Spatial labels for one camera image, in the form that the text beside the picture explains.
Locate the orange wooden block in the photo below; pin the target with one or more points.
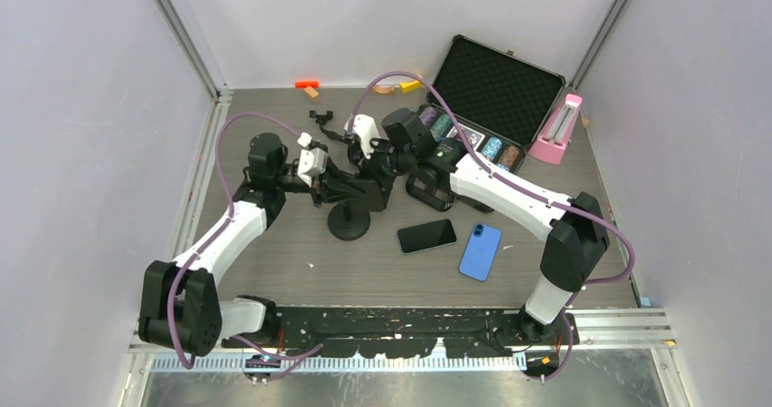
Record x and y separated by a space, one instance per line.
306 84

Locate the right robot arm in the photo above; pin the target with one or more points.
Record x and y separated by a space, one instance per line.
573 232

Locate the tan wooden block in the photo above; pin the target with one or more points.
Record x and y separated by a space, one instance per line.
312 93

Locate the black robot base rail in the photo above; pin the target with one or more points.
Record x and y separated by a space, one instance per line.
402 333

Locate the green chip stack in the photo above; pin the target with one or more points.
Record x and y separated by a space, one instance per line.
440 127

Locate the dark green-edged smartphone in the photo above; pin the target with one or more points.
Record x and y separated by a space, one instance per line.
426 236

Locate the pink metronome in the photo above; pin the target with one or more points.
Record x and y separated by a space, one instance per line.
554 138

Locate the light blue chip stack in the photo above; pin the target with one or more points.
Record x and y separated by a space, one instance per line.
491 148

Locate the brown chip stack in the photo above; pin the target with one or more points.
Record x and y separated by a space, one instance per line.
508 157

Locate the small-clamp black phone stand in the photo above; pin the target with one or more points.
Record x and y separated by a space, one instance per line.
322 120

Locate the purple chip stack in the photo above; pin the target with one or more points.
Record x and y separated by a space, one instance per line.
427 116

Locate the yellow wooden block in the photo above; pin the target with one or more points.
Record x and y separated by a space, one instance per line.
410 85

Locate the black smartphone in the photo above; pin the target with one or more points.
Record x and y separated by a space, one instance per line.
368 194

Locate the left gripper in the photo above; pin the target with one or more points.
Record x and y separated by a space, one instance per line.
323 188

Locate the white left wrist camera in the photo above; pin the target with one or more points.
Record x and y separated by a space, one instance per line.
313 158

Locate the brown wooden arch block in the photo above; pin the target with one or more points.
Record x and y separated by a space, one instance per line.
383 90

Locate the black poker chip case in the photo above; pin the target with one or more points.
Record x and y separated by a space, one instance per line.
497 94

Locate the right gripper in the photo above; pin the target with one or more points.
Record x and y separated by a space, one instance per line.
368 168

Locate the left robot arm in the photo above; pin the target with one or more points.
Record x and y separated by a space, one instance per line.
180 308

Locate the blue smartphone face down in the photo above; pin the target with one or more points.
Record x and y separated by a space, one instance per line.
480 252

